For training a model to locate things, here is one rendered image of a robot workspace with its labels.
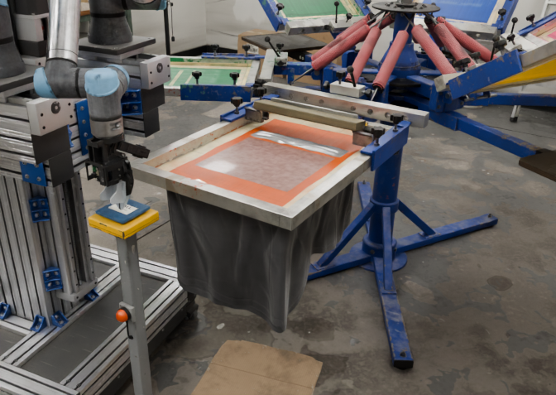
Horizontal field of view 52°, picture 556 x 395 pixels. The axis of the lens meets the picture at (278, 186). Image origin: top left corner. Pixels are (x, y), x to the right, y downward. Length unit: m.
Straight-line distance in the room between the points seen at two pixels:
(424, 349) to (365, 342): 0.25
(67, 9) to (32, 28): 0.39
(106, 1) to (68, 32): 0.52
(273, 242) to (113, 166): 0.49
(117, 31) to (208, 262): 0.84
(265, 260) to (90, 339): 0.90
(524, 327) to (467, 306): 0.26
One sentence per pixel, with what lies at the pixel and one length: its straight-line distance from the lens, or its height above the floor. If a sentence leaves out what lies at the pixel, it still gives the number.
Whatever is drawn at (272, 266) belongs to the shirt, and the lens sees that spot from 1.67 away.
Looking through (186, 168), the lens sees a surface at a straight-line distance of 1.79.
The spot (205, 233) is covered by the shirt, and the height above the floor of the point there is 0.78.
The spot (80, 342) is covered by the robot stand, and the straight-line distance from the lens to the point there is 2.34.
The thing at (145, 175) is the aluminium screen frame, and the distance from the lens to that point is 1.71.
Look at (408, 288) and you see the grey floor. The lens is 2.96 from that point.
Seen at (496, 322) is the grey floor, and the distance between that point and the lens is 2.87.
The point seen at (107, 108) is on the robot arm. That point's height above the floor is 1.26.
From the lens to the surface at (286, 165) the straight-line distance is 1.81.
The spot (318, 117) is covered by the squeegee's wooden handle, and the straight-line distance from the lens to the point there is 1.94.
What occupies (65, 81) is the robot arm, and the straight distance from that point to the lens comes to 1.51.
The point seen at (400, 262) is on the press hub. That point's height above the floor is 0.01.
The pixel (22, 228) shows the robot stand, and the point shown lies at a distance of 2.21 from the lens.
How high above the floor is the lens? 1.68
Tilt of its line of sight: 26 degrees down
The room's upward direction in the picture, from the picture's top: 1 degrees clockwise
